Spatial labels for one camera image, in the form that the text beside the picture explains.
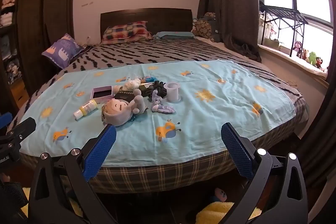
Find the dark wooden headboard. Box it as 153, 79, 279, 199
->
100, 8, 193, 42

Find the brown wardrobe curtain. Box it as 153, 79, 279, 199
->
17, 0, 76, 93

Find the black folding rack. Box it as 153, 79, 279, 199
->
259, 5, 309, 56

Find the black hair scrunchie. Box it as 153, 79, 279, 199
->
147, 80, 168, 98

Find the black box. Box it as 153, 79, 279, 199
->
113, 90, 135, 101

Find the purple monkey plush toy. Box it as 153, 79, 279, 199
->
292, 41, 302, 58

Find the open wardrobe shelf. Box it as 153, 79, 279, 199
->
0, 0, 29, 109

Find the teal pillow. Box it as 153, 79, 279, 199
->
153, 31, 196, 40

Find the light blue printed cloth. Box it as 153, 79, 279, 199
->
20, 60, 296, 168

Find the grey black striped blanket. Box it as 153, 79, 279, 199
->
7, 39, 305, 132

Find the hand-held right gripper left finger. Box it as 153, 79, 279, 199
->
28, 124, 117, 224

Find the yellow bottle with white cap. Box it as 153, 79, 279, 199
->
73, 99, 98, 120

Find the colourful checkered pillow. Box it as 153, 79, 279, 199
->
102, 21, 153, 45

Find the purple elephant print pillow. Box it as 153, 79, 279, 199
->
42, 33, 85, 69

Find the translucent plastic cup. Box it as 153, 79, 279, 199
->
164, 82, 182, 103

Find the brown circle pattern cushion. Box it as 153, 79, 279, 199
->
192, 13, 217, 39

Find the stack of folded clothes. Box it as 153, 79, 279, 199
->
1, 0, 17, 26

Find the dark green cushion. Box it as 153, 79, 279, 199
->
210, 17, 223, 42

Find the yellow fluffy towel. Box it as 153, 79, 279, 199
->
196, 202, 263, 224

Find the pink cardboard box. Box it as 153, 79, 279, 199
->
90, 86, 114, 104

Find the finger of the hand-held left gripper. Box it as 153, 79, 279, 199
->
0, 112, 13, 127
8, 117, 37, 140

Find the dark brown window curtain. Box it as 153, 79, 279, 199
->
197, 0, 261, 62

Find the grey plush doll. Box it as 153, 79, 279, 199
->
101, 89, 149, 127

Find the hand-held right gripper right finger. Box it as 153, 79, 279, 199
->
220, 122, 309, 224

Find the white bath pouf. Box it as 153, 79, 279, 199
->
123, 78, 142, 90

